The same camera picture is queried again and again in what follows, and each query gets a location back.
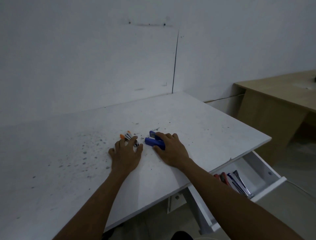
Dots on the person's left hand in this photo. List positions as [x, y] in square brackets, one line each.
[125, 158]

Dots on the person's right hand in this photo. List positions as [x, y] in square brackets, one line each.
[172, 152]

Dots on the person's left thumb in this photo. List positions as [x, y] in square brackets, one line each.
[140, 149]

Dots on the person's right middle finger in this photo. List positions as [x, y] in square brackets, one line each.
[169, 138]

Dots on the person's left middle finger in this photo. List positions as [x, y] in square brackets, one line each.
[125, 144]

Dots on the person's left little finger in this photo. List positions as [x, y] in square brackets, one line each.
[111, 152]

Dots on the person's right thumb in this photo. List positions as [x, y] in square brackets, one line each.
[158, 147]

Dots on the person's right forearm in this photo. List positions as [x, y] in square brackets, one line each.
[234, 205]

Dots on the person's left forearm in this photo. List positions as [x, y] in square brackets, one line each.
[98, 205]

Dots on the red stapler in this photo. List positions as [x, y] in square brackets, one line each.
[223, 178]

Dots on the dark blue stapler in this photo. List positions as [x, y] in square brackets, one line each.
[234, 184]

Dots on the white open drawer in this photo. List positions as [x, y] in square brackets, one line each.
[254, 170]

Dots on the person's dark clothing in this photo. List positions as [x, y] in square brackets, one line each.
[182, 236]

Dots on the light wooden desk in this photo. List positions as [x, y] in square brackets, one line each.
[276, 108]

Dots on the white metal table bracket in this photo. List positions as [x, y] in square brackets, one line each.
[175, 201]

